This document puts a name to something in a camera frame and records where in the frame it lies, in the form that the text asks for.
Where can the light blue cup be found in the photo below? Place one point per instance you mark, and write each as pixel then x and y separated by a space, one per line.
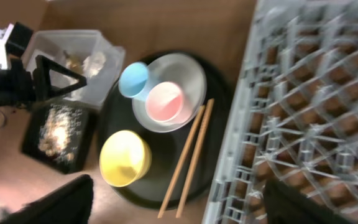
pixel 135 81

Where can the gold snack wrapper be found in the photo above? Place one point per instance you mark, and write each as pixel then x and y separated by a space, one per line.
pixel 73 63

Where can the grey round plate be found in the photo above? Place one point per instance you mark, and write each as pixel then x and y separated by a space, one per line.
pixel 188 74

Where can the peanut shells and rice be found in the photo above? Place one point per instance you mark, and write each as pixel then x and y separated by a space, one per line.
pixel 57 132

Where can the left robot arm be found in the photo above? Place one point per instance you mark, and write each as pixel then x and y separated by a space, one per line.
pixel 18 87

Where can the wooden chopstick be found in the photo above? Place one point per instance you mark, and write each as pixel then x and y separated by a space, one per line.
pixel 180 162
pixel 200 124

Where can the grey dishwasher rack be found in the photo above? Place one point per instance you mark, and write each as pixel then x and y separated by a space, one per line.
pixel 294 116

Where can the pink cup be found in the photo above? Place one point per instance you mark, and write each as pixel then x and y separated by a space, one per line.
pixel 165 103

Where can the black rectangular tray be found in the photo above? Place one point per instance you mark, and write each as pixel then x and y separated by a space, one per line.
pixel 81 141

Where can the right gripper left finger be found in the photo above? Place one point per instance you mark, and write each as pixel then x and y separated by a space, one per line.
pixel 71 203

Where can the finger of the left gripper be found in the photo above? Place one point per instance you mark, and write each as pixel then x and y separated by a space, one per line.
pixel 54 80

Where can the clear plastic bin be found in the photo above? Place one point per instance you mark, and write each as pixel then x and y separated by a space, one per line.
pixel 85 51

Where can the white tissue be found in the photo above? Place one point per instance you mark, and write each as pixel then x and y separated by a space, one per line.
pixel 93 64

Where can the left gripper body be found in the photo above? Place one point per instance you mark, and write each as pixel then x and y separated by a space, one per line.
pixel 16 87

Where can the round black serving tray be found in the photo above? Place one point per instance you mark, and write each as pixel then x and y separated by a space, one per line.
pixel 149 191

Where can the yellow bowl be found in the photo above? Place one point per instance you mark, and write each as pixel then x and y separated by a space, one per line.
pixel 124 158

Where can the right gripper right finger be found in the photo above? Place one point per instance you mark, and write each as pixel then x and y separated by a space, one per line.
pixel 285 205

